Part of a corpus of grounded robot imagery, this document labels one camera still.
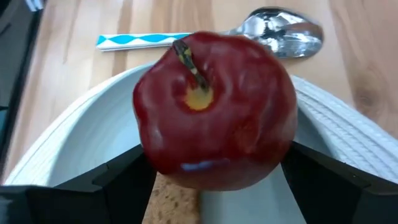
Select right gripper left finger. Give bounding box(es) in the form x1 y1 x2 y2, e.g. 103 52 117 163
0 144 158 224

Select red apple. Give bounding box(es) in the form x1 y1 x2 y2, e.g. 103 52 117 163
132 30 299 191

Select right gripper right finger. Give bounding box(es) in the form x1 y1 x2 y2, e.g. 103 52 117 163
280 141 398 224

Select pale blue-grey plate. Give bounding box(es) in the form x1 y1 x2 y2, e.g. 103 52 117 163
6 62 336 224

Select metal spoon blue patterned handle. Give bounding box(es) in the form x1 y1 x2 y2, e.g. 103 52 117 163
95 6 324 59

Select brown toast slice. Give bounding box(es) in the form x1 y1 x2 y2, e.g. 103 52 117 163
142 172 202 224

